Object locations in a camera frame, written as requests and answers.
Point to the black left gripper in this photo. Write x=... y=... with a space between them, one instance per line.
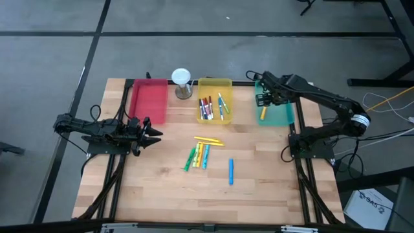
x=137 y=142

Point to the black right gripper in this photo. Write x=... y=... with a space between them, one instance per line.
x=276 y=97

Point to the thick yellow marker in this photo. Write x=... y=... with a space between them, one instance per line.
x=263 y=114

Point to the thin white marker blue cap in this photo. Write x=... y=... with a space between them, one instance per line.
x=220 y=108

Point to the thick dark green marker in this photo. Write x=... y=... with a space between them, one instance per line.
x=189 y=159

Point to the thick light green marker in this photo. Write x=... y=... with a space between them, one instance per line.
x=196 y=155

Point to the thick orange-yellow marker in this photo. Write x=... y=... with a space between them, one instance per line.
x=200 y=155

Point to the thin white marker red cap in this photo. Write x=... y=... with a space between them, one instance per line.
x=211 y=103

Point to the thin white marker maroon cap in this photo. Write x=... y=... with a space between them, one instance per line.
x=208 y=111

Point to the slim yellow highlighter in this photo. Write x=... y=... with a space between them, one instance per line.
x=207 y=139
x=213 y=143

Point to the thin white marker black cap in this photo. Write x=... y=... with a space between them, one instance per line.
x=200 y=110

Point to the thin white marker blue label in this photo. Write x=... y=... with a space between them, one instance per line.
x=203 y=113

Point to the thin white marker pink label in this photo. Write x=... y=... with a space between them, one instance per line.
x=205 y=108

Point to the thick teal marker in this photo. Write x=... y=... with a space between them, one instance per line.
x=206 y=157

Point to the thick blue marker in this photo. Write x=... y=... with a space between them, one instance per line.
x=231 y=171

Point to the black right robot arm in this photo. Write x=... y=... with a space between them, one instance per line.
x=323 y=97

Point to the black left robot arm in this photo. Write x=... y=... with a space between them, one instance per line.
x=97 y=127

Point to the teal translucent plastic bin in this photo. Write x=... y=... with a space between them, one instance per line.
x=278 y=115

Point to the red translucent plastic bin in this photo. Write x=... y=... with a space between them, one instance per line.
x=148 y=102

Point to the yellow translucent plastic bin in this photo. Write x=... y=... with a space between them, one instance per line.
x=215 y=87

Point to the white mushroom table lamp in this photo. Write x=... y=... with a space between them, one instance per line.
x=181 y=77

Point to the black desk foot bar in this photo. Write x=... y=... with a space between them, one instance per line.
x=372 y=182

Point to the black furniture foot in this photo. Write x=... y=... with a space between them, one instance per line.
x=9 y=149

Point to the white printed box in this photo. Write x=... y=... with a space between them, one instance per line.
x=365 y=210

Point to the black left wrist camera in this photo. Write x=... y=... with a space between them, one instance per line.
x=134 y=123

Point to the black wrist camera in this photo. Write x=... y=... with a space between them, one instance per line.
x=134 y=123
x=270 y=81

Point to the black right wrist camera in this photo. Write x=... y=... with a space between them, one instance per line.
x=270 y=81

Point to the black aluminium table frame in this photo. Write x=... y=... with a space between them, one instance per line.
x=239 y=83

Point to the gray metal bracket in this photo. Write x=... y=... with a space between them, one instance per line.
x=299 y=229
x=119 y=228

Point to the black desk leg frame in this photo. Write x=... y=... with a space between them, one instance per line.
x=372 y=82

